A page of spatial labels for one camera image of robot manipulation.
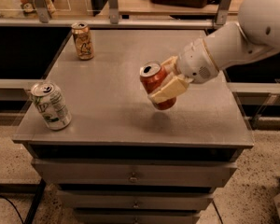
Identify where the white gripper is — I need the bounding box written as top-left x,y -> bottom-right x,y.
148,39 -> 219,104

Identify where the red coke can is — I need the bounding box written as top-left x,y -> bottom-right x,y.
140,62 -> 176,110

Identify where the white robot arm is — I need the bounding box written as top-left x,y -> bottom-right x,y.
148,0 -> 280,104

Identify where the gold tan soda can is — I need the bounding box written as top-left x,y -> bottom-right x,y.
72,22 -> 94,60

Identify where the white green soda can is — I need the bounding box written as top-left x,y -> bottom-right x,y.
31,82 -> 72,131

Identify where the grey metal drawer cabinet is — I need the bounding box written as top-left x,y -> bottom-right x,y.
14,30 -> 253,224

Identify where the metal railing with posts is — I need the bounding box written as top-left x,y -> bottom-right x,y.
0,0 -> 232,29

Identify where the black floor cable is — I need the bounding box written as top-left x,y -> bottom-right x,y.
0,137 -> 25,224

